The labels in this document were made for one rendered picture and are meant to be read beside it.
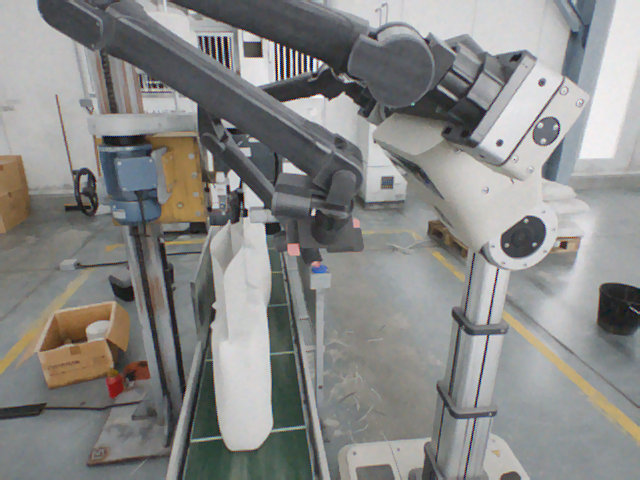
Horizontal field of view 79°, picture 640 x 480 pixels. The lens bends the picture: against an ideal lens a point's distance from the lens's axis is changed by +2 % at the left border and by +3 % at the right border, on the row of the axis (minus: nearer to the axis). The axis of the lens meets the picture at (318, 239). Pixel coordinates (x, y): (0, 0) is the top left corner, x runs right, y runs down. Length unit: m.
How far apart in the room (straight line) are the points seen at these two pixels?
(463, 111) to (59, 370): 2.35
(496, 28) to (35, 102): 5.98
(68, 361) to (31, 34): 4.35
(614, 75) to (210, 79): 7.20
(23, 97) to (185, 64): 5.60
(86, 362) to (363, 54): 2.27
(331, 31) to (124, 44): 0.25
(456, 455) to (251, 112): 1.07
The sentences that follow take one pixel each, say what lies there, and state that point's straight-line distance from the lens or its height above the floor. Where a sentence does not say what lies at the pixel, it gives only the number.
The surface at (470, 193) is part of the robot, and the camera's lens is 0.72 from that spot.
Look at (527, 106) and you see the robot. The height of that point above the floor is 1.47.
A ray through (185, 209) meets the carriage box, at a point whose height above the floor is 1.08.
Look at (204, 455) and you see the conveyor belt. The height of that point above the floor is 0.38.
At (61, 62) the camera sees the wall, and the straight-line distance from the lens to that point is 5.91.
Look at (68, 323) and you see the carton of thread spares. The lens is 2.88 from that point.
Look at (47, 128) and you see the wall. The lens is 6.05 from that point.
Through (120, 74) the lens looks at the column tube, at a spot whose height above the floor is 1.54.
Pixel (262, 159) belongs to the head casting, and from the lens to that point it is 1.44.
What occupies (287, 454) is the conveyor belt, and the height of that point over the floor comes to 0.38.
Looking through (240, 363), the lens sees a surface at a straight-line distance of 1.20.
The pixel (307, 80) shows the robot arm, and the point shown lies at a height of 1.51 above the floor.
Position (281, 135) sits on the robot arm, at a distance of 0.54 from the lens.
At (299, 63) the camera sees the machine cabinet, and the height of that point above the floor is 1.75.
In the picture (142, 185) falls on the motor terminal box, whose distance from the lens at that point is 1.25.
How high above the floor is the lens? 1.48
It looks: 21 degrees down
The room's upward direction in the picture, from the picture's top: straight up
